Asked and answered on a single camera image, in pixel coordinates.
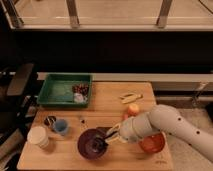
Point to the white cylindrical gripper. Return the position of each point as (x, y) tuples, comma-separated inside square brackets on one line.
[(126, 132)]

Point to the black dish brush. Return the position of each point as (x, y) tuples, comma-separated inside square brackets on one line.
[(99, 143)]

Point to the purple bowl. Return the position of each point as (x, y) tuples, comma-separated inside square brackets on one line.
[(85, 142)]

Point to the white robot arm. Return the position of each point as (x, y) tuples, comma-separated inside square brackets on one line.
[(162, 118)]

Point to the orange bowl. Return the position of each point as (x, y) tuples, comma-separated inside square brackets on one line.
[(153, 144)]

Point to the dark sponge block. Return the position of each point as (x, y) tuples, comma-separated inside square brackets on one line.
[(103, 129)]

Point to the orange carrot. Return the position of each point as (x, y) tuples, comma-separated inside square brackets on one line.
[(125, 116)]

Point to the peach apple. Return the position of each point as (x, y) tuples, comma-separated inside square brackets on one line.
[(133, 109)]

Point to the yellow banana peel toy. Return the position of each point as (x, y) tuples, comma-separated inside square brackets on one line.
[(129, 98)]

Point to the white item in tray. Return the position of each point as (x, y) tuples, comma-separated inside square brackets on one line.
[(79, 98)]

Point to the blue cup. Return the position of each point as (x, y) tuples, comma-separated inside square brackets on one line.
[(61, 127)]

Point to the dark red item in tray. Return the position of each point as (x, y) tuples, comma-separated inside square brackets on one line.
[(81, 89)]

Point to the small black round object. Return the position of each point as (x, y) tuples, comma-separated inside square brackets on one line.
[(49, 120)]

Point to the green plastic tray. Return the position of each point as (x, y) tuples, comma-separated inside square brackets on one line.
[(57, 90)]

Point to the white cup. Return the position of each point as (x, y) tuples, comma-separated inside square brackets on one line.
[(38, 136)]

